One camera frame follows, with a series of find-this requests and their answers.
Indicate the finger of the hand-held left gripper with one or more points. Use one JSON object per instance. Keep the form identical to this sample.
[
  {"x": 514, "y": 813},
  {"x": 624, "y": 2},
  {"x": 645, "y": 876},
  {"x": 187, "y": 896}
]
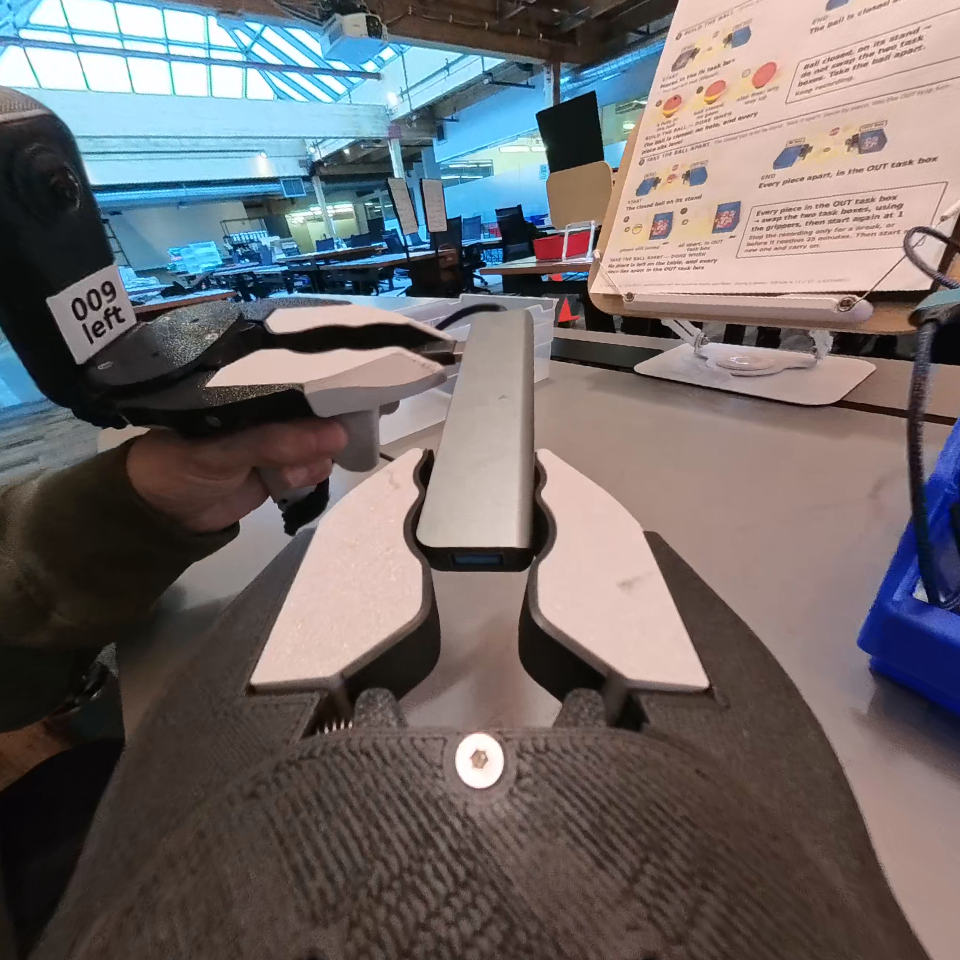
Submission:
[
  {"x": 337, "y": 322},
  {"x": 337, "y": 375}
]

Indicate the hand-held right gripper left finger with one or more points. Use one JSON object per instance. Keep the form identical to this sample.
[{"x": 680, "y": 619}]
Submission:
[{"x": 337, "y": 600}]

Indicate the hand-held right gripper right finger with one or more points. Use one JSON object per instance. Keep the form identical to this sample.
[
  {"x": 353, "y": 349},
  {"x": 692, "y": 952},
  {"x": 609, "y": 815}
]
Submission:
[{"x": 615, "y": 592}]

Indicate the usb hub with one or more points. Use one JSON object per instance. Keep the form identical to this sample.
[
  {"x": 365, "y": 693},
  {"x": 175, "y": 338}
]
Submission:
[{"x": 480, "y": 420}]

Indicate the blue plastic bin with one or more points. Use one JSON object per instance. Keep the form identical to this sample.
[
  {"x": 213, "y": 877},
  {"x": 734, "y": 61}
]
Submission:
[{"x": 900, "y": 637}]

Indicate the person's left forearm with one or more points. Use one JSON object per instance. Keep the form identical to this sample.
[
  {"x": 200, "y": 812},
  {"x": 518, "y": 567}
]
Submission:
[{"x": 67, "y": 562}]

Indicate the grey desk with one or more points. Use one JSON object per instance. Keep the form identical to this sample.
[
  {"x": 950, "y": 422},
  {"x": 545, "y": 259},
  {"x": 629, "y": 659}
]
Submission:
[{"x": 750, "y": 510}]

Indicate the person's left hand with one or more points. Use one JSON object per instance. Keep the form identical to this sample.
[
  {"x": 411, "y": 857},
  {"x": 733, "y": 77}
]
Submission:
[{"x": 202, "y": 472}]

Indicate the white sign board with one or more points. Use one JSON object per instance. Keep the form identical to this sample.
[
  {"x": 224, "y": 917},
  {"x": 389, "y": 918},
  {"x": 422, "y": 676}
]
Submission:
[
  {"x": 403, "y": 206},
  {"x": 435, "y": 204}
]

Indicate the wooden table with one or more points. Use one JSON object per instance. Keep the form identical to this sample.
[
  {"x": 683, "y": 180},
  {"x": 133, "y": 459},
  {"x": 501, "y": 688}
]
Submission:
[{"x": 525, "y": 268}]

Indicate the black office chair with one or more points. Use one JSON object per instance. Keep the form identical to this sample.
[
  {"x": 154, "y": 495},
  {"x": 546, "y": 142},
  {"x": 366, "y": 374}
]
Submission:
[{"x": 514, "y": 232}]

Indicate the clear plastic tub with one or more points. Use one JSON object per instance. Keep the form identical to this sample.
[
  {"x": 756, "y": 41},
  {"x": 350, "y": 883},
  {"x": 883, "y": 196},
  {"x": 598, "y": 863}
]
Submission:
[{"x": 546, "y": 322}]

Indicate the red plastic bin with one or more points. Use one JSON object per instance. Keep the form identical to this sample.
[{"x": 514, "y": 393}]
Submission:
[{"x": 549, "y": 247}]

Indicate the orange traffic cone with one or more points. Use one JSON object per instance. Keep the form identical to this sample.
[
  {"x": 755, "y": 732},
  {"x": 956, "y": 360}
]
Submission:
[{"x": 568, "y": 315}]

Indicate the clear acrylic sign holder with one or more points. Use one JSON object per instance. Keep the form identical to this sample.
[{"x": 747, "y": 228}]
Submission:
[{"x": 583, "y": 241}]

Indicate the rounded wooden board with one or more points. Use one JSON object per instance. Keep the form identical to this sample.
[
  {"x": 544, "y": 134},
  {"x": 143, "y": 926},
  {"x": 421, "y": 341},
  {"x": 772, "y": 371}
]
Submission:
[{"x": 577, "y": 195}]

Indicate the white ceiling-mounted unit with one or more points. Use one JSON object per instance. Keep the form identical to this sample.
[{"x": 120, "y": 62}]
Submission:
[{"x": 352, "y": 37}]

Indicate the white document stand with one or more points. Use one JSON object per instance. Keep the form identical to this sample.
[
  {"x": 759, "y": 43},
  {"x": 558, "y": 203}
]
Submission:
[{"x": 810, "y": 375}]

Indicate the black monitor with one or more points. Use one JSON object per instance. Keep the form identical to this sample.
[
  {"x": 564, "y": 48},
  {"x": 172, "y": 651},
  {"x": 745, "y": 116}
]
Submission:
[{"x": 570, "y": 131}]

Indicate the instruction sheet on stand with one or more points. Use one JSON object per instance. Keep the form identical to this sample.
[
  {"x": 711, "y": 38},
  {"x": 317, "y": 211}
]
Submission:
[{"x": 892, "y": 321}]

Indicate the printed instruction sheet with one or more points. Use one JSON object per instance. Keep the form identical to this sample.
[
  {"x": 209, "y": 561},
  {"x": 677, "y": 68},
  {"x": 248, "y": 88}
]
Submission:
[{"x": 787, "y": 150}]

